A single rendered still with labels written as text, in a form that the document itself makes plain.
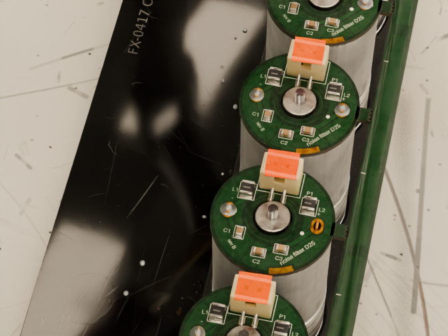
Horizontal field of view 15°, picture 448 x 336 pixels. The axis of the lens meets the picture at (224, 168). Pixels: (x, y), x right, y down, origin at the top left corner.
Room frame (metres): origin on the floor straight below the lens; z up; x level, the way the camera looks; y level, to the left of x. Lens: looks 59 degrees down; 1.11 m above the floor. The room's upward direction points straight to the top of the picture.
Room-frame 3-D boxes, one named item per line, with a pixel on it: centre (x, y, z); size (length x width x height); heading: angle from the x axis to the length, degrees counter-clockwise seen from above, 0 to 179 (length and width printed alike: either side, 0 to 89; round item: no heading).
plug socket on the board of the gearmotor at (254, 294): (0.15, -0.01, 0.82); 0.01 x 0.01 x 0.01; 78
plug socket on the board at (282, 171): (0.17, -0.01, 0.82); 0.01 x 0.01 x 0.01; 78
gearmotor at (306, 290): (0.16, -0.01, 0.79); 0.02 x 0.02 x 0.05
